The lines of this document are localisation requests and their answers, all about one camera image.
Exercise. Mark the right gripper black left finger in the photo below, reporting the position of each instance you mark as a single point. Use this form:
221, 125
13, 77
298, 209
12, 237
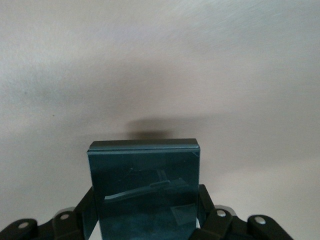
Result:
65, 225

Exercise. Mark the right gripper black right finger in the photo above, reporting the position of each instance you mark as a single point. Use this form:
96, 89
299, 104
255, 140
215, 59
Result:
220, 225

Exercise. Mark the black phone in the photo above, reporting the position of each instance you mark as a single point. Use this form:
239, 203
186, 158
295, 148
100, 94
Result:
145, 187

